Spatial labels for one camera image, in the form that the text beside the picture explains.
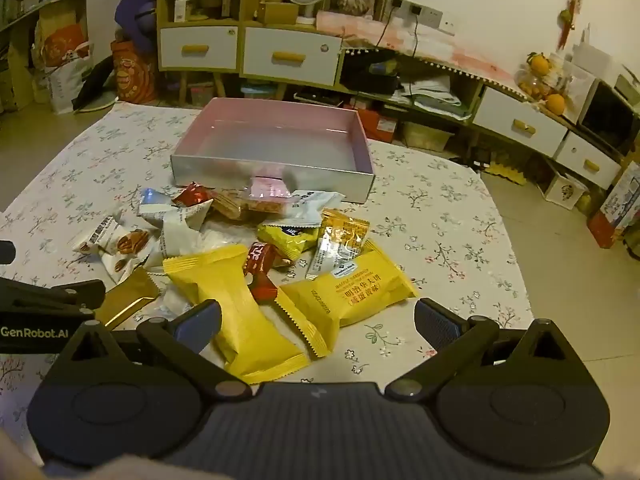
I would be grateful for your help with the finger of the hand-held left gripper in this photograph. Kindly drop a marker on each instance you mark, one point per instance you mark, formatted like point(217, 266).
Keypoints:
point(55, 292)
point(6, 252)

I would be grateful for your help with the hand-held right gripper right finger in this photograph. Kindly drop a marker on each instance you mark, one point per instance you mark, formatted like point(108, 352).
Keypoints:
point(434, 324)

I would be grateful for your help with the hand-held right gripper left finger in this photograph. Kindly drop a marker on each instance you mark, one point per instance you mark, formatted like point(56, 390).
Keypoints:
point(200, 320)

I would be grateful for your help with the large plain yellow snack packet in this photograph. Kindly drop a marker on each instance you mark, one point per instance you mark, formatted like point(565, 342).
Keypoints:
point(235, 305)

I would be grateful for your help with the gold snack packet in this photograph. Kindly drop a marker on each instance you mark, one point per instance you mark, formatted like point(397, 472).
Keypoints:
point(127, 297)

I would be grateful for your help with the red snack packet white lettering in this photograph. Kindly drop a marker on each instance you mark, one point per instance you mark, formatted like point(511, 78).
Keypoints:
point(260, 272)

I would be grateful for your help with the white nut print snack packet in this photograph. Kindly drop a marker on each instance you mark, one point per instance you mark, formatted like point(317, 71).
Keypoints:
point(120, 245)

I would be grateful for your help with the large labelled yellow snack packet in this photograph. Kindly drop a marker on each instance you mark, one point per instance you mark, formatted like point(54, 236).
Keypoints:
point(350, 290)

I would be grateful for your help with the clear biscuit packet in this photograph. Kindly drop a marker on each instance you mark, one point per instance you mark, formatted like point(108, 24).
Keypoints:
point(235, 207)

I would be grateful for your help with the small yellow snack packet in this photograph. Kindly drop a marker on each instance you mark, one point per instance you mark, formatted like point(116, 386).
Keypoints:
point(287, 237)

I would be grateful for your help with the red snack packet apple print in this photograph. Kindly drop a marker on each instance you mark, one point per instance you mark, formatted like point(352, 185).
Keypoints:
point(192, 195)

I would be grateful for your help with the orange clear candy packet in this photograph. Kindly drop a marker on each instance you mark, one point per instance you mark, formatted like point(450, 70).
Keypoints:
point(347, 232)

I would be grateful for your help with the silver foil snack packet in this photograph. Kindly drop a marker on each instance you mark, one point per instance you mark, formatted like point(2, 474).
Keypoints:
point(324, 260)

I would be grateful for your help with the pink cake packet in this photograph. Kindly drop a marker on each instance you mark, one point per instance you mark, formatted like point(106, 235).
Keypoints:
point(267, 189)

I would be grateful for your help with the white black print snack packet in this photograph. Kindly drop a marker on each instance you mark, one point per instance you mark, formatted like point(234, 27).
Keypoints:
point(310, 207)

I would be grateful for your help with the white cardboard box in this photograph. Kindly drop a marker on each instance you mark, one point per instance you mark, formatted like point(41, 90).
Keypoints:
point(270, 135)

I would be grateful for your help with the yellow foam mat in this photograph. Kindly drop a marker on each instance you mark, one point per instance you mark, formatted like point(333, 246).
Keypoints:
point(505, 172)

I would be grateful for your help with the white printed box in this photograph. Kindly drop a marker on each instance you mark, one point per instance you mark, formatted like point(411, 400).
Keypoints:
point(565, 190)

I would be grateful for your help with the clear storage bin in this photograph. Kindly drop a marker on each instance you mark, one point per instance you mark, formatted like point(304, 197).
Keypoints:
point(425, 136)

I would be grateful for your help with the black flat board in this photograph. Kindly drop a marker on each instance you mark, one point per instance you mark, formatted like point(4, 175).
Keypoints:
point(95, 85)

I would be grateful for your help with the white orange sack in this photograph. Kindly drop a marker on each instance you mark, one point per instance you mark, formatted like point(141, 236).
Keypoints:
point(62, 65)

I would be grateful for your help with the orange printed bag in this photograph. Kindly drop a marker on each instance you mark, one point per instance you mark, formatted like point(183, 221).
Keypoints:
point(132, 75)

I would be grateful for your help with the colourful gift bag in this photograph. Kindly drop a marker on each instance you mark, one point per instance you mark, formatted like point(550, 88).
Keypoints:
point(617, 205)

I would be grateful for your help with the low wooden cabinet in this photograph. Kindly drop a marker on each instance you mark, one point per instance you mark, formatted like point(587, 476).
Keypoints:
point(480, 95)

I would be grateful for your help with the side bookshelf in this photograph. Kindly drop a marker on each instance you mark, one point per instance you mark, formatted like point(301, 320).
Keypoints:
point(35, 20)

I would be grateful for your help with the blue plastic bin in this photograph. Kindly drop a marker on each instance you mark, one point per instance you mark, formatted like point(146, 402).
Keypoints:
point(257, 91)

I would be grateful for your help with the orange fruit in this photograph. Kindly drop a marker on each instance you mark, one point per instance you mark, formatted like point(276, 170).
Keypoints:
point(540, 64)
point(555, 104)

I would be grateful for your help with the black bag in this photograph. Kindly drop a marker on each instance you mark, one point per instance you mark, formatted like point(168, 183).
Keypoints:
point(370, 72)

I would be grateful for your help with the purple plush toy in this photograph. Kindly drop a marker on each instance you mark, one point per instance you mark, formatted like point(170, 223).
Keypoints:
point(135, 15)

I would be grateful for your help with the microwave oven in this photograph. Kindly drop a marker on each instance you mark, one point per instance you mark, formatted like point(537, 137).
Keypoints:
point(607, 112)

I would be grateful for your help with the pink cloth runner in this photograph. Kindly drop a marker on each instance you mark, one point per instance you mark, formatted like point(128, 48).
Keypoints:
point(440, 50)

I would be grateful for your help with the tall wooden shelf cabinet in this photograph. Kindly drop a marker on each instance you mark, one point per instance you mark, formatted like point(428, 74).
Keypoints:
point(250, 30)

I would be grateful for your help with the red hanging ornament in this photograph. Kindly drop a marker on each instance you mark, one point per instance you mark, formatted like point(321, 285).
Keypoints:
point(572, 0)

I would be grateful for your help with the wall socket strip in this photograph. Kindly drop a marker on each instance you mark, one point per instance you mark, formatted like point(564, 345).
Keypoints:
point(417, 10)

